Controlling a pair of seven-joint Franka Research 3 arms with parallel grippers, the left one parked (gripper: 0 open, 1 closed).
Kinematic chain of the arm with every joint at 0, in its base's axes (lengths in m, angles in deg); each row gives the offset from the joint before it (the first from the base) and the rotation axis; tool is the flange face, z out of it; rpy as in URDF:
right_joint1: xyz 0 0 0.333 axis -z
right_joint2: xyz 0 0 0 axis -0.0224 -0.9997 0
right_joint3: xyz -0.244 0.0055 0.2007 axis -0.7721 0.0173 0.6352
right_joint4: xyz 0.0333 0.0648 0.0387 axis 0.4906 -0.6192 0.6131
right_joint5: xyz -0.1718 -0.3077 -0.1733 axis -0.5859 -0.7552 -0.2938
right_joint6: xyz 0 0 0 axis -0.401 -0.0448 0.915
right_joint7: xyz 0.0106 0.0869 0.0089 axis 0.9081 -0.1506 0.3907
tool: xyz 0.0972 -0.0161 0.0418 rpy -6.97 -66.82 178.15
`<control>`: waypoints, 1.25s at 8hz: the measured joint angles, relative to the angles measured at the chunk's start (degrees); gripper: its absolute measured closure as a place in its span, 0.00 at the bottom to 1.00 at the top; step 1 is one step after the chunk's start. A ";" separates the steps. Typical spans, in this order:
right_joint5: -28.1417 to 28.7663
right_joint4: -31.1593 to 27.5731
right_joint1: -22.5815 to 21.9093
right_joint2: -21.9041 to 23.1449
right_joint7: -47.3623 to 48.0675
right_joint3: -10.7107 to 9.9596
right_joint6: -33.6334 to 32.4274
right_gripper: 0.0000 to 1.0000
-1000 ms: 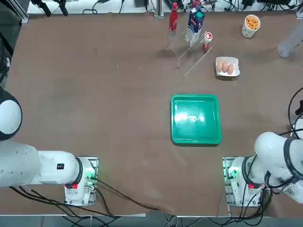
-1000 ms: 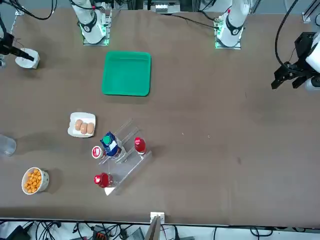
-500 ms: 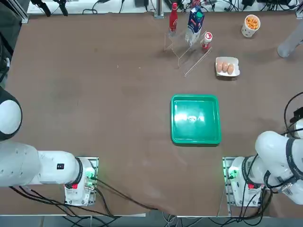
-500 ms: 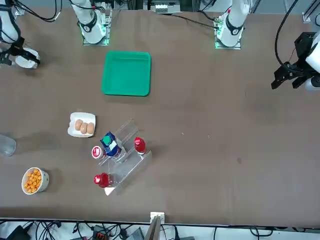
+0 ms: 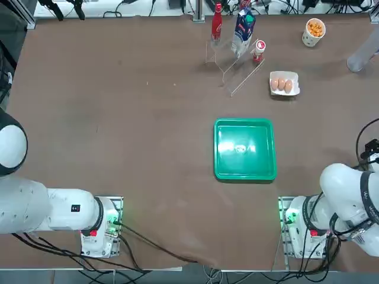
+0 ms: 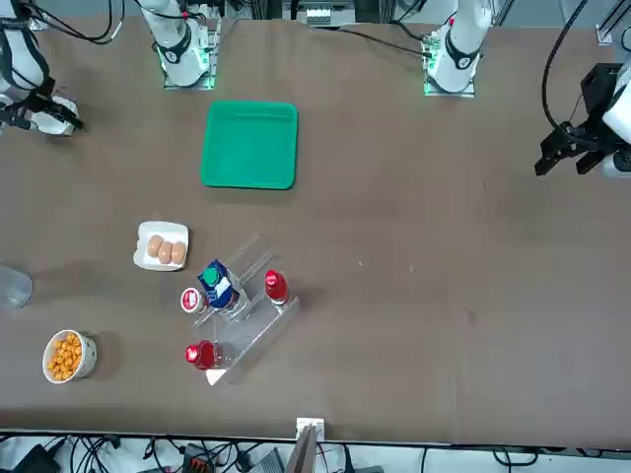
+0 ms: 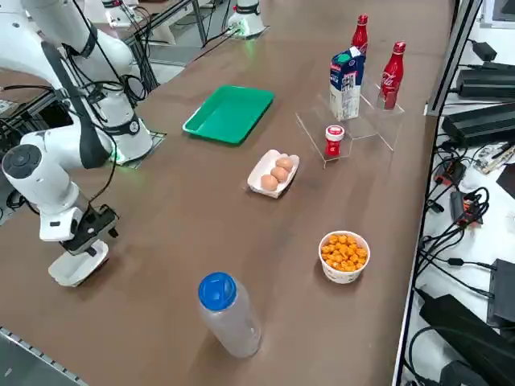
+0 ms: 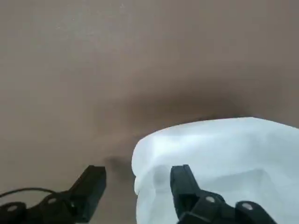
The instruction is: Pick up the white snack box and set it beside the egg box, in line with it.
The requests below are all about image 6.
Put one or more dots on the clear plastic cup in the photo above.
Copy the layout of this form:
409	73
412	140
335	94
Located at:
15	286

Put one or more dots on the green plastic tray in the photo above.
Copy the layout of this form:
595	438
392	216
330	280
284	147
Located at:
249	148

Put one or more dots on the blue carton with green cap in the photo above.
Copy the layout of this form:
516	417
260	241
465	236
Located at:
222	293

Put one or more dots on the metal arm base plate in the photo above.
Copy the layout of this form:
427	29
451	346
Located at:
429	89
209	81

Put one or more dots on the white egg box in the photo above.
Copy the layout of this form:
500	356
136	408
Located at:
162	229

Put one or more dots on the white cup with red lid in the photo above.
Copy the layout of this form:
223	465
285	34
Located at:
191	299

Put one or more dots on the red drink bottle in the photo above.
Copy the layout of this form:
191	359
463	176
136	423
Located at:
276	286
204	355

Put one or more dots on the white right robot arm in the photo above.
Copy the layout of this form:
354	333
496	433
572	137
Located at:
177	44

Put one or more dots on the white snack cup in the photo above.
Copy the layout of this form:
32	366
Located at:
90	352

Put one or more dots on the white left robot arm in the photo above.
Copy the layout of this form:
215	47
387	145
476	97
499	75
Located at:
463	29

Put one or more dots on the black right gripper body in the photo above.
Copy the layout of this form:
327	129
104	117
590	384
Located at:
39	92

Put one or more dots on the black and red device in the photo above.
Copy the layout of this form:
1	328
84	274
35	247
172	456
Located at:
196	463

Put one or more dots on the brown egg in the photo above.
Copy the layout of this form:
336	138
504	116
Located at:
155	245
164	252
177	253

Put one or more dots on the grey power adapter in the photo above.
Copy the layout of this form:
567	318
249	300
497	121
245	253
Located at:
271	460

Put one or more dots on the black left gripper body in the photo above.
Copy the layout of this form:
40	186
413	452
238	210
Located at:
601	88

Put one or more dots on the orange snack pieces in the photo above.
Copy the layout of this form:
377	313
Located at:
64	356

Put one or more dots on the clear acrylic stepped shelf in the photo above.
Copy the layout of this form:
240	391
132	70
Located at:
261	325

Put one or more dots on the grey metal post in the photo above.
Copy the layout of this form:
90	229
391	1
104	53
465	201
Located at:
303	453

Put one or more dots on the black device box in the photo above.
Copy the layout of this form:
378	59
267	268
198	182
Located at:
34	460

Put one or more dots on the white table edge bracket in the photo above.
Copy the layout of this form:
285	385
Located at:
320	425

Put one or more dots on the aluminium frame bracket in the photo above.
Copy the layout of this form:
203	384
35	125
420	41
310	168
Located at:
609	27

